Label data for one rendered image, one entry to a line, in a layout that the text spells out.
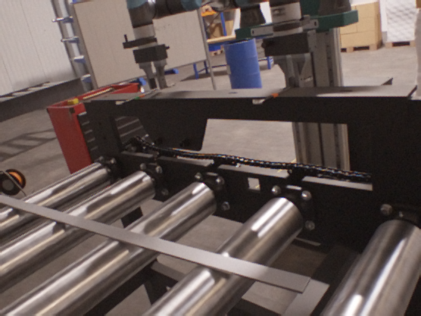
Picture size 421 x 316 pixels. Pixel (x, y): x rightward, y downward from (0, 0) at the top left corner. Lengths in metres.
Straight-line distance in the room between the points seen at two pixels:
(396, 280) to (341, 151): 1.53
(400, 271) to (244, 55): 5.93
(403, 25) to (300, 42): 8.17
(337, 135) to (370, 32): 7.06
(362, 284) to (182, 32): 5.48
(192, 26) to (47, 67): 6.66
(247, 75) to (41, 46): 7.05
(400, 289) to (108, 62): 5.26
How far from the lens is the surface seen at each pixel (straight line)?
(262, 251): 0.83
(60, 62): 12.03
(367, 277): 0.71
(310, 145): 2.34
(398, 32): 9.12
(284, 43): 0.97
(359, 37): 9.19
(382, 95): 0.82
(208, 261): 0.78
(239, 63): 6.50
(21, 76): 11.53
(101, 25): 5.65
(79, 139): 3.20
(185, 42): 5.96
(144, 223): 1.00
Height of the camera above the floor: 1.38
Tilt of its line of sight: 21 degrees down
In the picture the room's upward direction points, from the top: 12 degrees counter-clockwise
